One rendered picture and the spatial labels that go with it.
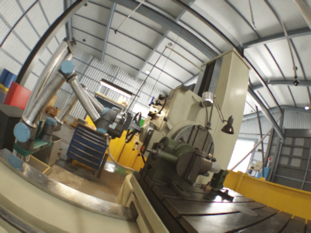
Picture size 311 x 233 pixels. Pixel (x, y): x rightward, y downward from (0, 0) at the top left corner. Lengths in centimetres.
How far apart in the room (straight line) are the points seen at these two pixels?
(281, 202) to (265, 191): 44
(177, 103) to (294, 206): 268
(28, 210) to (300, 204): 316
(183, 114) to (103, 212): 113
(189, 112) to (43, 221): 146
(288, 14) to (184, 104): 739
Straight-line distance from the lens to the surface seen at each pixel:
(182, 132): 127
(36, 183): 88
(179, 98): 139
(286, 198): 294
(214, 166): 124
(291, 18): 813
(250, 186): 318
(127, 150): 411
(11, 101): 435
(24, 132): 112
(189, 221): 55
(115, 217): 88
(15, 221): 68
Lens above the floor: 124
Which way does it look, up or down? 10 degrees up
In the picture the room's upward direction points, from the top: 23 degrees clockwise
